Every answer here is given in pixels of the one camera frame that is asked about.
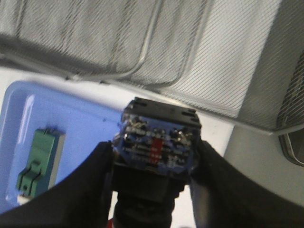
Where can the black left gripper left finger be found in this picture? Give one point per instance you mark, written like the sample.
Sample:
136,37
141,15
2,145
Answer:
81,200

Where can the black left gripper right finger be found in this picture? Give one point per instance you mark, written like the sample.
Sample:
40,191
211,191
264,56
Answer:
223,197

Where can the red emergency stop button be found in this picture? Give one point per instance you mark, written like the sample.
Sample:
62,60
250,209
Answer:
155,153

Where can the silver mesh tray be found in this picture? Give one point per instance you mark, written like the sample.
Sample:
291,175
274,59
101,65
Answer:
292,114
203,53

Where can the silver mesh top tray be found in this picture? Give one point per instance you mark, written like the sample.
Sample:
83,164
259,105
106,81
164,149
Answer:
292,114

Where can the blue plastic tray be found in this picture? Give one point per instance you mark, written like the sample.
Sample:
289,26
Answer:
27,107

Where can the green and beige switch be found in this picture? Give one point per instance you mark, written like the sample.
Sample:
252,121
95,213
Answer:
40,172

